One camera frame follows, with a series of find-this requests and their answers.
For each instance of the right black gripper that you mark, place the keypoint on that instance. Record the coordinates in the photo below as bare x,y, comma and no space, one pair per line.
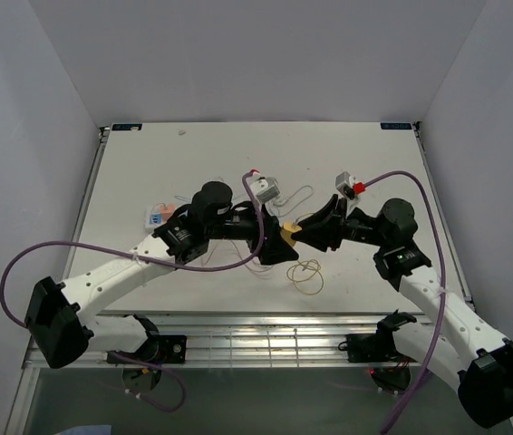
323,236

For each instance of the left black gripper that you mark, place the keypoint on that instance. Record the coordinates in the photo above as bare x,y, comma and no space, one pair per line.
275,249

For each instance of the yellow charger plug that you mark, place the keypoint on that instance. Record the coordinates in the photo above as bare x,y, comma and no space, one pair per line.
288,229

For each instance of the pink charger plug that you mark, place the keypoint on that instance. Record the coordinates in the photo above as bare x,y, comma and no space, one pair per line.
166,211

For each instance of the white colourful power strip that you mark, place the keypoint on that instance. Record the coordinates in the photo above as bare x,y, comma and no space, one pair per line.
152,218

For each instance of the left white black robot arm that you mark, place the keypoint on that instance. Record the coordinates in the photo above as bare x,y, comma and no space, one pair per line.
65,319

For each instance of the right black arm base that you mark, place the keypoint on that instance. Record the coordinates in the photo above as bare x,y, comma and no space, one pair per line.
377,347

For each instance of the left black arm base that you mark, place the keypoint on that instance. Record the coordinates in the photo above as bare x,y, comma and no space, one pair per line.
157,348

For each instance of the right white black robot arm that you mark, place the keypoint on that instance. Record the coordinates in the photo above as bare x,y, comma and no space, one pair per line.
472,357

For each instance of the right blue corner label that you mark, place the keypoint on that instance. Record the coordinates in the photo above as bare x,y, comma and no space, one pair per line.
396,126

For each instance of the blue corner label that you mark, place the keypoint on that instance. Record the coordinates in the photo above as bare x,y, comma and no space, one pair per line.
396,126
126,127

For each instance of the left blue corner label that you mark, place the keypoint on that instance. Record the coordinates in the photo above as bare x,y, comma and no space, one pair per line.
126,127

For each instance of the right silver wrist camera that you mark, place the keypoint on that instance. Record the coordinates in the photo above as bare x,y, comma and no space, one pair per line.
347,185

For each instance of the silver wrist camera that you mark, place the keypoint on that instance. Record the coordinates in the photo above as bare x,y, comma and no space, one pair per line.
347,185
264,188

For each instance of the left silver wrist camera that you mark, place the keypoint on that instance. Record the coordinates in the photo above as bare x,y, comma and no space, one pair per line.
264,188

